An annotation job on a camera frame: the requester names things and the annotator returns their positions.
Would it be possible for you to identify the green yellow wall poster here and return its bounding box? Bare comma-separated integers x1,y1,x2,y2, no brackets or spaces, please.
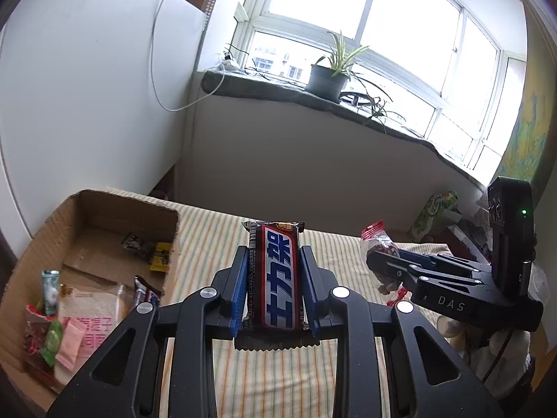
496,59,551,184

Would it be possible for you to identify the dark glossy snack packet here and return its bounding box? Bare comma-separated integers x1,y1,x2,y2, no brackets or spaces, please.
133,275,164,310

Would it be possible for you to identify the white framed window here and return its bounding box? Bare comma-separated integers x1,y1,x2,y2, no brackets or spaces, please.
196,0,529,179

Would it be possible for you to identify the dark chocolate bar blue lettering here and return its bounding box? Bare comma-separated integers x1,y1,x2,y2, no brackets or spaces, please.
235,220,320,351

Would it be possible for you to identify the red clear dried fruit packet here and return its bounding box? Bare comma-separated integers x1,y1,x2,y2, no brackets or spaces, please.
360,220,410,305

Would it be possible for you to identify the brown cardboard box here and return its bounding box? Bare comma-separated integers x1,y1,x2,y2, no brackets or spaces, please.
0,189,181,412

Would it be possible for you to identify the red snack packet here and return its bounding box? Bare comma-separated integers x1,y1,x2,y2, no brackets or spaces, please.
24,304,57,375

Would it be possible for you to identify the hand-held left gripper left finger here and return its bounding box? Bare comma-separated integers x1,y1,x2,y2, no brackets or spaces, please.
46,245,252,418

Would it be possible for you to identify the green spider plant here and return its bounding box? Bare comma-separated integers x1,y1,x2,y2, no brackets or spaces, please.
315,30,394,136

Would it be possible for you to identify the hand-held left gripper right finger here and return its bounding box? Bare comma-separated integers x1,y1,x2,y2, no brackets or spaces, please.
298,246,508,418

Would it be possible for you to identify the green printed carton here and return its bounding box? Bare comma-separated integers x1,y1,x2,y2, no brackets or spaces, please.
409,191,462,240

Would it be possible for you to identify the striped blanket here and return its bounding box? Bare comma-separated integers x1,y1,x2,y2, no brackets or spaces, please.
107,187,479,418

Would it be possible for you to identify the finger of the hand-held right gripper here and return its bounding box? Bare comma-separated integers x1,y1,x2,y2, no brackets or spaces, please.
366,250,473,290
398,248,493,273

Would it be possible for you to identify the small black snack packet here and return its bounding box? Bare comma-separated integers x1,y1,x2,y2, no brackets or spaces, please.
121,233,156,255

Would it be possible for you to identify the dark window sill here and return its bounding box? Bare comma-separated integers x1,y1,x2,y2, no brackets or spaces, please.
201,69,492,188

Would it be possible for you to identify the long green snack packet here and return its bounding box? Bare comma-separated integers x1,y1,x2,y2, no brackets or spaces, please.
41,270,60,316

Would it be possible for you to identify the dark plant pot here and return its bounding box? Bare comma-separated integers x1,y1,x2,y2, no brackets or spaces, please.
307,64,350,101

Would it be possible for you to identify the white cable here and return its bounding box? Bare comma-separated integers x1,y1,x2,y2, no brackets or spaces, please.
150,0,227,111

